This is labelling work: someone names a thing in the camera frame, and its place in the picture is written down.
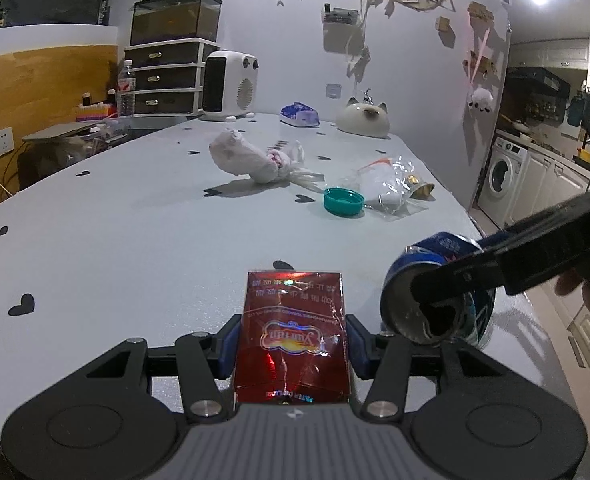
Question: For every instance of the crushed blue soda can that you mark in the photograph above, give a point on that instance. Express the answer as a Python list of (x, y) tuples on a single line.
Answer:
[(421, 301)]

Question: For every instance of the white plastic bag with trash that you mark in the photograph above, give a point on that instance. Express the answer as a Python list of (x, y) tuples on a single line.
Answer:
[(233, 154)]

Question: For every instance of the white space heater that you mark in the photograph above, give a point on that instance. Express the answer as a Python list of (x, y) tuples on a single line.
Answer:
[(230, 85)]

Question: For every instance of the clear plastic packaging bag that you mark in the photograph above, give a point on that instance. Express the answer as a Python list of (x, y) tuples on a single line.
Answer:
[(383, 185)]

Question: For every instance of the white drawer unit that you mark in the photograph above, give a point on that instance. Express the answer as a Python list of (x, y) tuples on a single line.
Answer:
[(169, 76)]

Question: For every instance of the white plush wall toy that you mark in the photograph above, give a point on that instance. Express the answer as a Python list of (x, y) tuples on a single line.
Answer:
[(481, 99)]

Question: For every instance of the glass fish tank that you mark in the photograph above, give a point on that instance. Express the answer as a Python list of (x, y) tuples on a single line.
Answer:
[(163, 20)]

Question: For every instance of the white washing machine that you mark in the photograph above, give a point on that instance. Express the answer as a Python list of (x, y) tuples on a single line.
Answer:
[(502, 179)]

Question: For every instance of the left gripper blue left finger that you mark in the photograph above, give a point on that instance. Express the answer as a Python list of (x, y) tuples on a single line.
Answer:
[(225, 347)]

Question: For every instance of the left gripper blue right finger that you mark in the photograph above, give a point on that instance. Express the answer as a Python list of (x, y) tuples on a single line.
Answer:
[(362, 348)]

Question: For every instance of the blue tissue pack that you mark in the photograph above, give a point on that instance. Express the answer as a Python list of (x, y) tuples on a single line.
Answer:
[(299, 115)]

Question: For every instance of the white cat-shaped container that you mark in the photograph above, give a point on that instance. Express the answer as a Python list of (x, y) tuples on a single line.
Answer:
[(364, 119)]

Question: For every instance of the gold foil wrapper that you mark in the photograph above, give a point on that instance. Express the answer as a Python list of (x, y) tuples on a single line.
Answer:
[(418, 188)]

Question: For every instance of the red cigarette pack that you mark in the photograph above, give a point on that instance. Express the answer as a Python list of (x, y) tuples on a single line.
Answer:
[(292, 346)]

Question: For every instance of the teal plastic lid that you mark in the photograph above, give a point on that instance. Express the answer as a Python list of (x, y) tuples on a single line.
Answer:
[(343, 202)]

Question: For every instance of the clear water bottle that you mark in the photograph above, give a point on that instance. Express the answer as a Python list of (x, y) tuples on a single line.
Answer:
[(125, 90)]

